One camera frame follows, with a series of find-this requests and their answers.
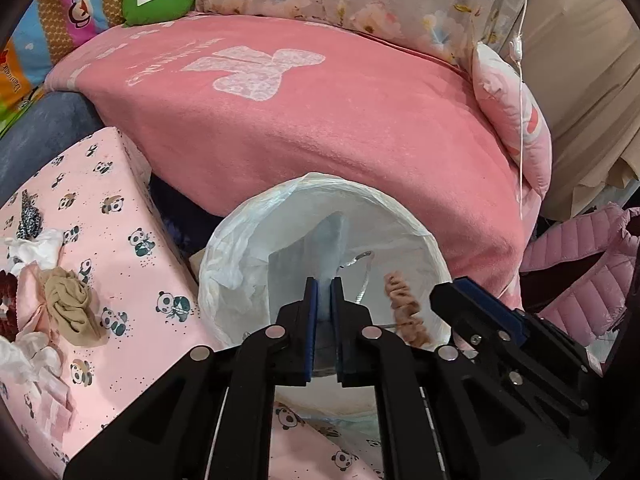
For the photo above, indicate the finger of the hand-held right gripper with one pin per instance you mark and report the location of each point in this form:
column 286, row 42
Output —
column 477, row 292

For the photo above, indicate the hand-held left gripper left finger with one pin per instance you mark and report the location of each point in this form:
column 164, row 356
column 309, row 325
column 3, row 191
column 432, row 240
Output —
column 311, row 332

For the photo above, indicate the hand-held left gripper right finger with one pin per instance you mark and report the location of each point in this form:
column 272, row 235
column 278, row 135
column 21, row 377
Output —
column 337, row 332

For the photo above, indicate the pale blue cloth piece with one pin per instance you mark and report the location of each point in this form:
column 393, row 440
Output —
column 327, row 245

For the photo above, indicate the round bin with white bag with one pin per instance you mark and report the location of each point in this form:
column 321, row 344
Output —
column 240, row 240

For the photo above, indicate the clear plastic wrapper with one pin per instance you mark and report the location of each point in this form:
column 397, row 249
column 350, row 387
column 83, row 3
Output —
column 361, row 280

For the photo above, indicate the pink puffer jacket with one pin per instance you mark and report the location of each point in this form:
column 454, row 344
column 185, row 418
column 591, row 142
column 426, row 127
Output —
column 585, row 270

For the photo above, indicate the dark navy cloth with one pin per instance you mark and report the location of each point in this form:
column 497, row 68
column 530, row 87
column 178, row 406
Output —
column 172, row 215

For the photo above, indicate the pink and white pillow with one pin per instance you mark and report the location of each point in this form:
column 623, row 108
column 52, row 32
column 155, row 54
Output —
column 515, row 110

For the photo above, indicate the pink blanket with white print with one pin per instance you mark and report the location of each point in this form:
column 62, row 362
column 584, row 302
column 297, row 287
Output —
column 310, row 125

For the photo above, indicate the beige sock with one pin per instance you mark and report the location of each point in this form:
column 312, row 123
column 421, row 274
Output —
column 70, row 305

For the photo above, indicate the beige curtain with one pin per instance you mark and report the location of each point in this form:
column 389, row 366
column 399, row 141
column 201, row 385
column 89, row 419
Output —
column 585, row 60

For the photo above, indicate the pink wrapper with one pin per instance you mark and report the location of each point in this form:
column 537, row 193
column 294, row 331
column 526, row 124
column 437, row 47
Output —
column 55, row 405

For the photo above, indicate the pink satin cloth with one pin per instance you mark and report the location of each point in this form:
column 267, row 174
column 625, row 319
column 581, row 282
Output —
column 30, row 295

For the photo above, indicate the white tissue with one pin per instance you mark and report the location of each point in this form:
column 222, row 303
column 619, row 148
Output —
column 37, row 250

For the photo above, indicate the pile of white pink socks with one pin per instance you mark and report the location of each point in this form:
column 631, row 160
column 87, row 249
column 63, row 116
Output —
column 25, row 357

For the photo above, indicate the leopard print sock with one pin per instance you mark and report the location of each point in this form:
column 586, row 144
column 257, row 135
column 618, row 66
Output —
column 29, row 220

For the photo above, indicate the dark red cloth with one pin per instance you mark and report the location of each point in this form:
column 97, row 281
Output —
column 7, row 305

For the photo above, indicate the blue velvet cushion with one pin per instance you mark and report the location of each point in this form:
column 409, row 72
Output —
column 50, row 135

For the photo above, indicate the colourful monkey print quilt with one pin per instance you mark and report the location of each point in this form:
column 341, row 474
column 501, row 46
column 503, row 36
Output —
column 65, row 25

